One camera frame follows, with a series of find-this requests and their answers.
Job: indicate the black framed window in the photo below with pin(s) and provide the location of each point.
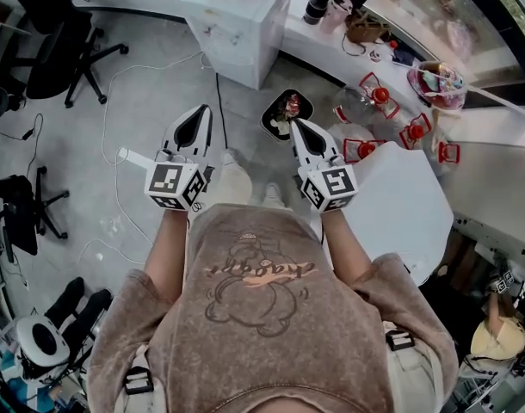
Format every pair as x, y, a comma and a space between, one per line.
439, 15

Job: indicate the white octagonal table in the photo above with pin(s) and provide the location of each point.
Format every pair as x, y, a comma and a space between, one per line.
400, 205

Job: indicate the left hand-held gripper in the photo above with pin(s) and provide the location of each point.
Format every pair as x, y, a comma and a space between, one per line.
174, 185

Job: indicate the white trash bin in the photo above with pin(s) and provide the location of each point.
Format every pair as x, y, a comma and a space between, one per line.
279, 121

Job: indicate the person's right forearm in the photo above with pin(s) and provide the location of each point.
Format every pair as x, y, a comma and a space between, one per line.
344, 248

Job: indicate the person's right shoe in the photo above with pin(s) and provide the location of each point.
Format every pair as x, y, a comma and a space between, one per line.
273, 189

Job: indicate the white water dispenser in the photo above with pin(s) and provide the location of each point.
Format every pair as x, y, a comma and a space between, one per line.
241, 32

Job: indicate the person's shoe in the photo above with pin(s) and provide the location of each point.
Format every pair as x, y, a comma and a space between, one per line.
273, 189
230, 156

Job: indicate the small red-capped bottle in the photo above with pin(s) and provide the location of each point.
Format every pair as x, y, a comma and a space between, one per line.
381, 52

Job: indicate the black office chair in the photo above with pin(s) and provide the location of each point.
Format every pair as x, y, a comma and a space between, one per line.
17, 213
56, 37

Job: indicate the pink tumbler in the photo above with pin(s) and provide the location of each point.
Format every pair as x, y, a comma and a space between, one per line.
333, 17

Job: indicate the person's brown printed t-shirt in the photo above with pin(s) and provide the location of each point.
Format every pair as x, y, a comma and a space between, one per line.
271, 325

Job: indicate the person's left shoe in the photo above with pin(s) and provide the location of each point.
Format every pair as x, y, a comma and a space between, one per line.
230, 156

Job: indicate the black thermos tumbler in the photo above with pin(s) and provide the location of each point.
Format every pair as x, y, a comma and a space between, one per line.
316, 7

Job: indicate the person's left forearm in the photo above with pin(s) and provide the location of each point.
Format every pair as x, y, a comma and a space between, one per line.
168, 256

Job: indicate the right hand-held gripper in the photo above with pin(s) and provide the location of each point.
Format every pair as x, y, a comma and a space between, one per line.
331, 185

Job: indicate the pile of clear empty jugs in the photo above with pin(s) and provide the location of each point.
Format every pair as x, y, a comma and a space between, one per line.
378, 95

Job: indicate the white window pole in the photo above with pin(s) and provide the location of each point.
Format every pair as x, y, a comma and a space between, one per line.
503, 99

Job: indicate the dark blue cloth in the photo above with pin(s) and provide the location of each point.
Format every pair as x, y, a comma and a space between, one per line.
402, 55

